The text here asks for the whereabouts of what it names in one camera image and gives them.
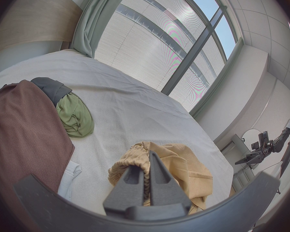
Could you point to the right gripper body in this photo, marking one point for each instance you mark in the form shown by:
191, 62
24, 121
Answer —
255, 158

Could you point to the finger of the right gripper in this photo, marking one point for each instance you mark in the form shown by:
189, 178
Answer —
243, 161

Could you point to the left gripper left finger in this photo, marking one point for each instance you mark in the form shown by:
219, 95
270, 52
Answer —
125, 197

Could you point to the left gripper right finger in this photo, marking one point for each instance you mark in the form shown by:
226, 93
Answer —
166, 192

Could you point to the tan shorts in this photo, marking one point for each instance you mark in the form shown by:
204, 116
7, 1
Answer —
183, 165

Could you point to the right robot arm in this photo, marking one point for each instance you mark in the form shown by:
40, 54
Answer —
280, 141

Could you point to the bed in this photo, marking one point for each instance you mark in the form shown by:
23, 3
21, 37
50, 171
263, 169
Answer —
135, 110

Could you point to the pale blue garment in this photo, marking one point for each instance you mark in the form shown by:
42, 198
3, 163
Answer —
67, 180

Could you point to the green garment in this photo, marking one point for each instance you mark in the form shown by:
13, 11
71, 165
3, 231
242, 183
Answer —
75, 115

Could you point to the brown shorts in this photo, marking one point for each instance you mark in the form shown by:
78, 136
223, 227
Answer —
26, 134

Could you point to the black garment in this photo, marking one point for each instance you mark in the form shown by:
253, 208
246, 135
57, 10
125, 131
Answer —
50, 88

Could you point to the window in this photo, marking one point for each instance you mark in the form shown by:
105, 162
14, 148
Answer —
159, 45

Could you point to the blue-green curtain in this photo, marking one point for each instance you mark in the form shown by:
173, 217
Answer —
87, 32

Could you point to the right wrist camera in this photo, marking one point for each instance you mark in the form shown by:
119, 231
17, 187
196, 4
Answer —
254, 146

